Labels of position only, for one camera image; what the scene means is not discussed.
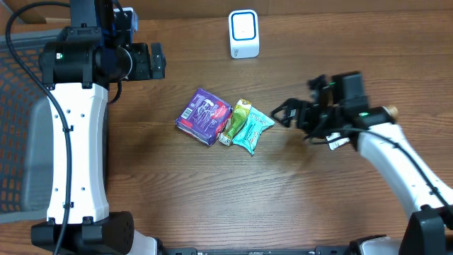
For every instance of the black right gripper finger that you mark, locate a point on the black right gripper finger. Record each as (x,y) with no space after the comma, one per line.
(287,106)
(283,119)

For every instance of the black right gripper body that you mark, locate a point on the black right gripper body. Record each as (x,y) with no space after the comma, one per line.
(317,119)

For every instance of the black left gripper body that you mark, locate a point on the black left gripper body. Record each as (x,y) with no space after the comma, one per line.
(157,61)

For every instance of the teal snack packet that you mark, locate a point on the teal snack packet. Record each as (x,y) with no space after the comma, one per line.
(256,123)

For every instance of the white tube gold cap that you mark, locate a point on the white tube gold cap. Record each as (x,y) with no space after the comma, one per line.
(363,120)

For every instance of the green yellow snack packet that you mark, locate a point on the green yellow snack packet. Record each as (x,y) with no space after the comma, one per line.
(236,121)

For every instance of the purple pad package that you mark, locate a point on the purple pad package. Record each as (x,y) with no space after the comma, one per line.
(204,117)

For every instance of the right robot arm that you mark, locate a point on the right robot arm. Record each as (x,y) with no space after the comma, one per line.
(425,198)

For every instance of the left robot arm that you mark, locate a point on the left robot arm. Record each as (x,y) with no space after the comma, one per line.
(95,50)

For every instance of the white barcode scanner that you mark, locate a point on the white barcode scanner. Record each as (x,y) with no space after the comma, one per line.
(244,36)

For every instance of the grey plastic basket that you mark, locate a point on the grey plastic basket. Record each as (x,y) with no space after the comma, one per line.
(26,144)

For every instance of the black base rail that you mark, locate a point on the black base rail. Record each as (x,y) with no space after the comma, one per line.
(320,250)

